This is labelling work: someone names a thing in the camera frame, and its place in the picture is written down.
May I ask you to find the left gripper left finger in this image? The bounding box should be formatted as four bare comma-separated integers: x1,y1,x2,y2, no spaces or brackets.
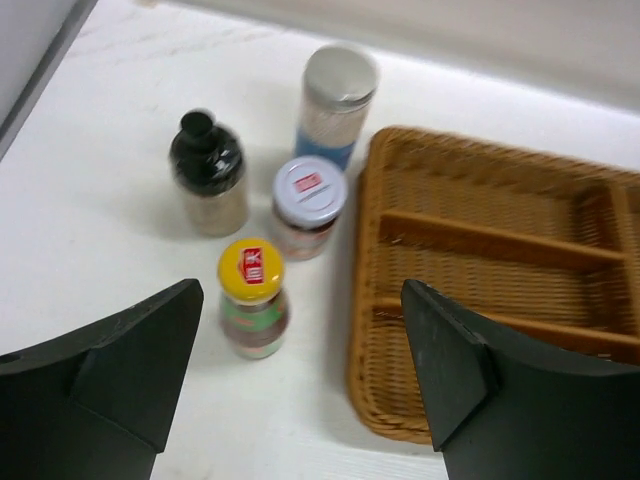
1,279,204,480

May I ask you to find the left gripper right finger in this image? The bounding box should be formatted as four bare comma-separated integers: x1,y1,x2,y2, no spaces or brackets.
401,280,639,480

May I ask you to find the yellow cap sauce bottle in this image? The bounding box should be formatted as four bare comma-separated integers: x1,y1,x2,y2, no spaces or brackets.
217,237,290,359

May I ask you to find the wicker divided tray basket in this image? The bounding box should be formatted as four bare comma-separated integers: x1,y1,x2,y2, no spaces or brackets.
347,127,639,444

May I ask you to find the black cap pepper shaker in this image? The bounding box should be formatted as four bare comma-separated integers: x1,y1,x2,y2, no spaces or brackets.
169,109,249,238

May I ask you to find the white lid chili jar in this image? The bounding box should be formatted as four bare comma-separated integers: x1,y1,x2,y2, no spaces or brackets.
272,156,349,260

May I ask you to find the left aluminium table rail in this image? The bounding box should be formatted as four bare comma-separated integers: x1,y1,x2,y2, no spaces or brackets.
1,0,96,154

